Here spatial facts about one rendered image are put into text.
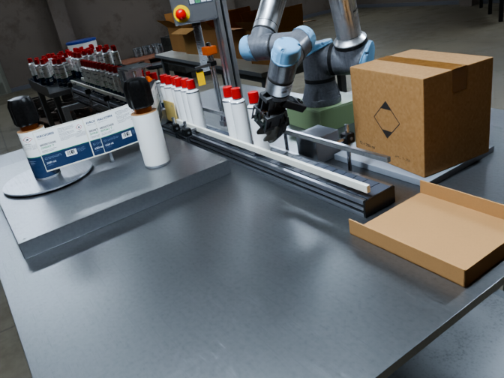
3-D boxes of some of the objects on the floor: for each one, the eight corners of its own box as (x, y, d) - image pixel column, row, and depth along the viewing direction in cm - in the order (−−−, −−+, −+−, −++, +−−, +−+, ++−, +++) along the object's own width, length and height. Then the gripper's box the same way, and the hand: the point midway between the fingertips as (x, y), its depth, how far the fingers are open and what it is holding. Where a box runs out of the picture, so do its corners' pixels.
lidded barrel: (103, 71, 993) (91, 36, 963) (109, 73, 945) (98, 37, 915) (74, 78, 970) (63, 43, 939) (80, 81, 921) (68, 43, 891)
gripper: (254, 86, 134) (244, 139, 150) (273, 105, 130) (261, 157, 146) (277, 78, 138) (266, 131, 154) (297, 96, 134) (283, 148, 150)
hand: (271, 138), depth 150 cm, fingers closed
